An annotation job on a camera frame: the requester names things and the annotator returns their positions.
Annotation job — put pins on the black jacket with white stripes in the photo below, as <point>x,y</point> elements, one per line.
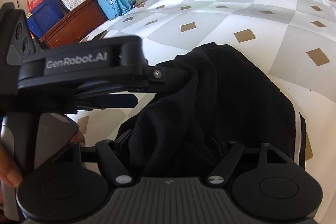
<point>184,131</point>

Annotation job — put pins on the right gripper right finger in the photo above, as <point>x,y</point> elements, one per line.
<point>225,168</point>

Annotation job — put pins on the checkered diamond tablecloth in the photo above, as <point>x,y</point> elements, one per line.
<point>291,41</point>

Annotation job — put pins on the blue storage box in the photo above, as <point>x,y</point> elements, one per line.
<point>43,17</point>

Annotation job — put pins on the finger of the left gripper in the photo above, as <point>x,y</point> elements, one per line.
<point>107,101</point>
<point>160,79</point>

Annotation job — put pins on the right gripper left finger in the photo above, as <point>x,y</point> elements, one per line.
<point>110,166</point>

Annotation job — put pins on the person's left hand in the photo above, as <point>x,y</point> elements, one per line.
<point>10,173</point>

